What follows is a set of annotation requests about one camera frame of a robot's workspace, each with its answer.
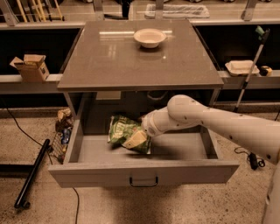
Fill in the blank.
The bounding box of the green jalapeno chip bag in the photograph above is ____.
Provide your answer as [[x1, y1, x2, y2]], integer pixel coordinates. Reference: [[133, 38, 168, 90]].
[[108, 115, 151, 154]]

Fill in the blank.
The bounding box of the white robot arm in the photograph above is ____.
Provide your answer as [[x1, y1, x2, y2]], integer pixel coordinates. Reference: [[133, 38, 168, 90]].
[[124, 94, 280, 224]]

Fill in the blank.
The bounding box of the black drawer handle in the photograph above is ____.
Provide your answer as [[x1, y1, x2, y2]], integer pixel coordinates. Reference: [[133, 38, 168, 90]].
[[129, 177, 158, 187]]

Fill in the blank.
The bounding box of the brown cardboard box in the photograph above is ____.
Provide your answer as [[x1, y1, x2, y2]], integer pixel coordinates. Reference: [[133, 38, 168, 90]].
[[10, 54, 49, 83]]

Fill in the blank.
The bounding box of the grey open drawer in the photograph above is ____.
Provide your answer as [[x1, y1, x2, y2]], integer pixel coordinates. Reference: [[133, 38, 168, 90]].
[[48, 92, 240, 188]]

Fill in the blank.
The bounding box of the white foam tray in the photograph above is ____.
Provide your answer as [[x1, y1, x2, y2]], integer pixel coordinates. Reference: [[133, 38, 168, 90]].
[[225, 60, 253, 76]]

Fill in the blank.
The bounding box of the black power adapter cable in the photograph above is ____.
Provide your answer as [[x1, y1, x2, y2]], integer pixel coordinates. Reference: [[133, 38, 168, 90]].
[[234, 145, 267, 171]]

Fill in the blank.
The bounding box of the grabber reacher tool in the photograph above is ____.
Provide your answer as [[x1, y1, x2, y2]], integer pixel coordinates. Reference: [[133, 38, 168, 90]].
[[234, 25, 270, 112]]

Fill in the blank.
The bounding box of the wire basket with snacks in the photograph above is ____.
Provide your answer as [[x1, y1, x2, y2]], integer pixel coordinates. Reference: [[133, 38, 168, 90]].
[[51, 108, 74, 164]]

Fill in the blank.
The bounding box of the yellow tape measure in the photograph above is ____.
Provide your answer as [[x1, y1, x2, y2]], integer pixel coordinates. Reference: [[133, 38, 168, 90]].
[[259, 66, 272, 76]]

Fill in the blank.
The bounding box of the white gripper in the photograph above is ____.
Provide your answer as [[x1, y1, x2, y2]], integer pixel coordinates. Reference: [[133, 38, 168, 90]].
[[123, 110, 163, 149]]

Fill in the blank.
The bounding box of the black pole on floor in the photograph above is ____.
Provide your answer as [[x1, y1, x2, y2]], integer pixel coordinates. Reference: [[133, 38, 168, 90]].
[[14, 139, 50, 209]]

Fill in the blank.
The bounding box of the white paper bowl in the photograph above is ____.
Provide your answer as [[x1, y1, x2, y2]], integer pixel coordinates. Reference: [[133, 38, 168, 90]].
[[134, 29, 166, 49]]

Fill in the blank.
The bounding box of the black floor cable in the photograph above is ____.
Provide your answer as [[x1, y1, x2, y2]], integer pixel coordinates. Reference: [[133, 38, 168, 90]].
[[3, 101, 81, 224]]

